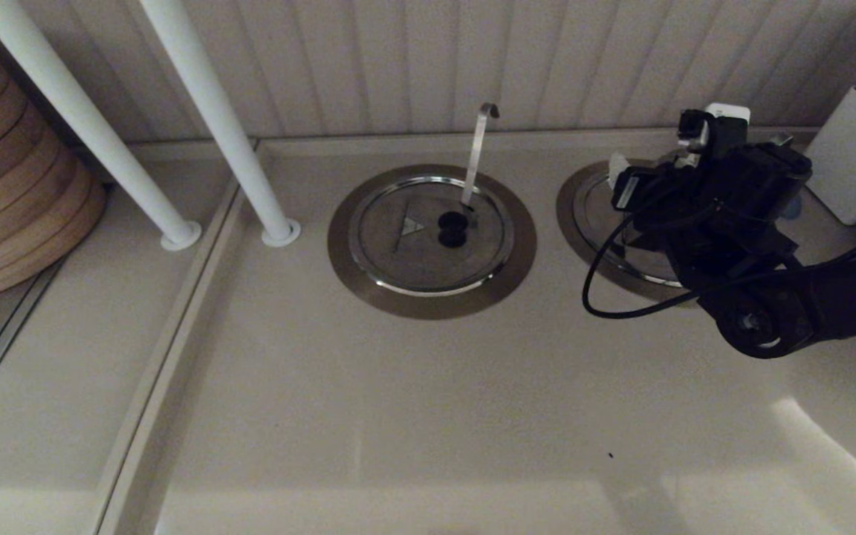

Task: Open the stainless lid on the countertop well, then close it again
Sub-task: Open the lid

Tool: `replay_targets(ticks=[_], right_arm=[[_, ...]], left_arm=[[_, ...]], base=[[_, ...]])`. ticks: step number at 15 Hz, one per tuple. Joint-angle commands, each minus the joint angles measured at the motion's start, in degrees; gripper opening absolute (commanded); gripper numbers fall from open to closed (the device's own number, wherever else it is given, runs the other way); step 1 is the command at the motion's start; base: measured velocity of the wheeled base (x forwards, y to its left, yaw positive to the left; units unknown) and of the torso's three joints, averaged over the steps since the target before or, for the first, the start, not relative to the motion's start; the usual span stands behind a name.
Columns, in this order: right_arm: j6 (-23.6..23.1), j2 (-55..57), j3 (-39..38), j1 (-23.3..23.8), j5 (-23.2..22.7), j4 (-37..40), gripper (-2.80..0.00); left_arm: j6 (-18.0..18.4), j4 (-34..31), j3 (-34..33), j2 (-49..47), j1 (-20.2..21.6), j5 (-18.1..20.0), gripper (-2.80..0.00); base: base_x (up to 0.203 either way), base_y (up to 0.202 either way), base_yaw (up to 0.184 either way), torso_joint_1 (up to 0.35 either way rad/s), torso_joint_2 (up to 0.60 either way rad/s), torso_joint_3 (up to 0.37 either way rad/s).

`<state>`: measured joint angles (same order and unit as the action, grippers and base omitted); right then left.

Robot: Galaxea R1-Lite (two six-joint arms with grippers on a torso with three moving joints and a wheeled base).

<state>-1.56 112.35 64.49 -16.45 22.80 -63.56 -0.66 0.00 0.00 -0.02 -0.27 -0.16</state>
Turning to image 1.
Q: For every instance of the stacked bamboo steamer baskets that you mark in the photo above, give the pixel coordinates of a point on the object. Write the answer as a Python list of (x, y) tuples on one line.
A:
[(12, 186)]

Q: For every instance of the white napkin box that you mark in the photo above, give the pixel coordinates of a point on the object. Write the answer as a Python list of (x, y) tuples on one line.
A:
[(851, 163)]

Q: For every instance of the steel lid with black knob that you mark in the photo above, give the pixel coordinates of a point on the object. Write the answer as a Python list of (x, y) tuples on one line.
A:
[(636, 267), (398, 260)]

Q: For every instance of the white support pole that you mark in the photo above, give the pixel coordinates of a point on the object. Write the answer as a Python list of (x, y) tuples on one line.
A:
[(209, 104), (79, 111)]

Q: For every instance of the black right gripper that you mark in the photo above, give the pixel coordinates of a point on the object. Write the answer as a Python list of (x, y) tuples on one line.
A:
[(733, 223)]

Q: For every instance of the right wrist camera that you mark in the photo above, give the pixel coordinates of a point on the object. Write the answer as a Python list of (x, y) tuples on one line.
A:
[(718, 134)]

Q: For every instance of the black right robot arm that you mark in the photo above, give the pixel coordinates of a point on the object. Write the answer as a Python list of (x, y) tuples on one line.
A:
[(844, 290)]

